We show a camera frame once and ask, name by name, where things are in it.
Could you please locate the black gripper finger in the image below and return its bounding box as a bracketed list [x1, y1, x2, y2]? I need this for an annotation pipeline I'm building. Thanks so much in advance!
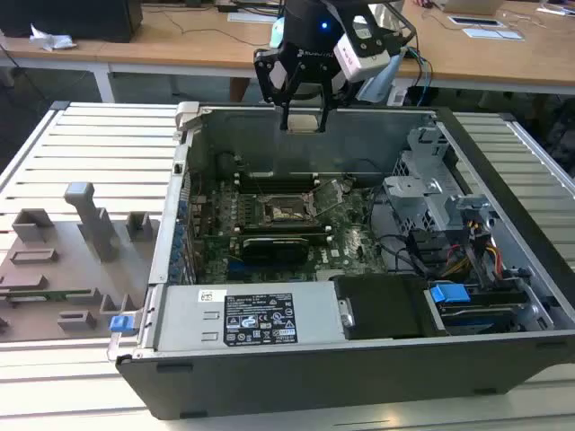
[253, 47, 304, 132]
[314, 68, 357, 135]

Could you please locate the silver topped CPU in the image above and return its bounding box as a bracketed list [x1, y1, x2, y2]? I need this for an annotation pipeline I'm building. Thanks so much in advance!
[286, 114, 323, 135]

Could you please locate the metal socket cover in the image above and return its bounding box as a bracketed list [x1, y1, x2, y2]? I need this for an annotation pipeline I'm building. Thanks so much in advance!
[305, 178, 350, 219]

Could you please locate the black RAM slot row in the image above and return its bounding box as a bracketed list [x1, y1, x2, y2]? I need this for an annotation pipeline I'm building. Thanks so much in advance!
[235, 223, 334, 247]
[233, 172, 321, 195]

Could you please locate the CPU socket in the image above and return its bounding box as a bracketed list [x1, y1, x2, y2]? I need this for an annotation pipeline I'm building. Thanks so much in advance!
[260, 190, 318, 228]

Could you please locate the wooden desk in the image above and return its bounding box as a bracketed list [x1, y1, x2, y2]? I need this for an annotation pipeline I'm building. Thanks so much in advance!
[394, 0, 575, 95]
[0, 0, 288, 104]

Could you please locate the metal drive cage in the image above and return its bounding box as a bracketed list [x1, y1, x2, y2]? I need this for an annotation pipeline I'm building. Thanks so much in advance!
[381, 125, 500, 237]

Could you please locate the green motherboard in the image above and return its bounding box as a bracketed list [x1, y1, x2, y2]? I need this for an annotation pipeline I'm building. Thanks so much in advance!
[184, 172, 394, 288]

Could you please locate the white framed tablet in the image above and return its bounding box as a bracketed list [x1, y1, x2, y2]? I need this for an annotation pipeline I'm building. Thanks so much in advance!
[448, 14, 504, 29]

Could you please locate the white paper sheet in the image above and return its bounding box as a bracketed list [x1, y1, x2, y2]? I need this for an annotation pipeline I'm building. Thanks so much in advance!
[462, 26, 526, 42]

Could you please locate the black desktop box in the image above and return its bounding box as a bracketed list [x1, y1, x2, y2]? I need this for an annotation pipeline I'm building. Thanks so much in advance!
[0, 0, 144, 44]

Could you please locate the crumpled white paper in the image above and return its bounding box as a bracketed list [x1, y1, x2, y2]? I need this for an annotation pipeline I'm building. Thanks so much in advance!
[29, 22, 77, 51]

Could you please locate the black plastic shroud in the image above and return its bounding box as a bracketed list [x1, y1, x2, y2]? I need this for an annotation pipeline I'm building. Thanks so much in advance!
[334, 274, 446, 341]

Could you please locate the blue disk carrier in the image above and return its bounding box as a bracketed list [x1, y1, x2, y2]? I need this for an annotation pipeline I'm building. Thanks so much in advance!
[429, 282, 529, 337]

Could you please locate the grey power supply unit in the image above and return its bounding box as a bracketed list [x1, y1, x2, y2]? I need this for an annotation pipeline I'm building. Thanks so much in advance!
[152, 281, 356, 358]

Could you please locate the grey parts rack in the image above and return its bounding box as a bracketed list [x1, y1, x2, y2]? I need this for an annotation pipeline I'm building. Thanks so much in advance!
[0, 181, 165, 347]

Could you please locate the blue plastic latch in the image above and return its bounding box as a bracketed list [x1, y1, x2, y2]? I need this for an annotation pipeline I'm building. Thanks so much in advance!
[110, 315, 137, 337]

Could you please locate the black open PC case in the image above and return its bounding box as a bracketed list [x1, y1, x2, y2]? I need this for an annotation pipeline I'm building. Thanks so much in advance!
[106, 101, 575, 423]

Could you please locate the green RAM stick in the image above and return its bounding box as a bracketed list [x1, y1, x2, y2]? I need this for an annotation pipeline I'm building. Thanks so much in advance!
[0, 289, 98, 304]

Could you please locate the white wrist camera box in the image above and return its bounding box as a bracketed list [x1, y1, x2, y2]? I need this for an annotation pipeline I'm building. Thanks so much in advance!
[333, 31, 393, 84]

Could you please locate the black camera mounting bracket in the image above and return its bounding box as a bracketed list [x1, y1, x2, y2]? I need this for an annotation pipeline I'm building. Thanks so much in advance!
[325, 0, 417, 57]

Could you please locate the blue cable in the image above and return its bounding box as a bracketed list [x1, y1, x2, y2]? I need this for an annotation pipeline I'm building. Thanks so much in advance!
[419, 56, 436, 107]

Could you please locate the black cable connector bundle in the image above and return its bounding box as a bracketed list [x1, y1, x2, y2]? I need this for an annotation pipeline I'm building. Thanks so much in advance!
[406, 228, 455, 275]

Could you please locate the yellow red wire bundle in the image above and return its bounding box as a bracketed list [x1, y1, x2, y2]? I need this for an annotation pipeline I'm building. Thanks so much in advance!
[464, 217, 507, 282]

